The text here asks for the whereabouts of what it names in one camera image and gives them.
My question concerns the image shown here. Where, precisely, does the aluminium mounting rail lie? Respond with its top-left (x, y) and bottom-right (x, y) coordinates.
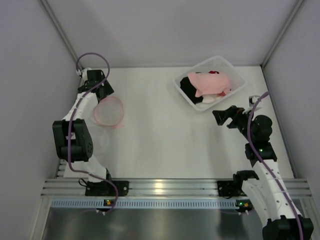
top-left (41, 159), bottom-right (313, 200)

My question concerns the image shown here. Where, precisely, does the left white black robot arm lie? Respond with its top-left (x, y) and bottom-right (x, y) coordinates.
top-left (52, 68), bottom-right (114, 185)

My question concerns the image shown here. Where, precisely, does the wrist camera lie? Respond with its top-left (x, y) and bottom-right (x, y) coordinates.
top-left (248, 95), bottom-right (260, 108)
top-left (76, 68), bottom-right (90, 80)

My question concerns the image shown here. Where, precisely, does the white plastic basket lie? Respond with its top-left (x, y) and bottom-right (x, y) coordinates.
top-left (172, 55), bottom-right (247, 112)

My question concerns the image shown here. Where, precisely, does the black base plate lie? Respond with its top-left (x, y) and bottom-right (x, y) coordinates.
top-left (217, 180), bottom-right (245, 199)
top-left (85, 180), bottom-right (129, 197)

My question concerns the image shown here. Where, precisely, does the pink trimmed mesh laundry bag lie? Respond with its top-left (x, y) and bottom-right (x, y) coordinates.
top-left (93, 96), bottom-right (125, 128)

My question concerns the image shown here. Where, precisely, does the pink bra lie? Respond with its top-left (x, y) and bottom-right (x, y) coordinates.
top-left (187, 72), bottom-right (231, 97)

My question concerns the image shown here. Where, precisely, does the black garment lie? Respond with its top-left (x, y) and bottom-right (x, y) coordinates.
top-left (180, 76), bottom-right (204, 104)

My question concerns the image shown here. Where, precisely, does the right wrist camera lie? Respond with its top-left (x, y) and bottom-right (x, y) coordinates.
top-left (248, 95), bottom-right (260, 108)

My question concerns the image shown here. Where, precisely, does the perforated white cable duct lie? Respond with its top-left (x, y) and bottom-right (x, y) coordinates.
top-left (51, 198), bottom-right (249, 210)

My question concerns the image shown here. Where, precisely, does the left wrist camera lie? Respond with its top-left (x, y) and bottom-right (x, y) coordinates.
top-left (76, 68), bottom-right (90, 80)

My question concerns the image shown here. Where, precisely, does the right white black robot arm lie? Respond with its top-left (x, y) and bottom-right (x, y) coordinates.
top-left (212, 105), bottom-right (314, 240)

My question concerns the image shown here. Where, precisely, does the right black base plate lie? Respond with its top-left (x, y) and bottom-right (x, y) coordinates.
top-left (217, 180), bottom-right (245, 199)

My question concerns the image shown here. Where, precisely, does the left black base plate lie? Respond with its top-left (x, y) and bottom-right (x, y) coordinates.
top-left (85, 180), bottom-right (129, 197)

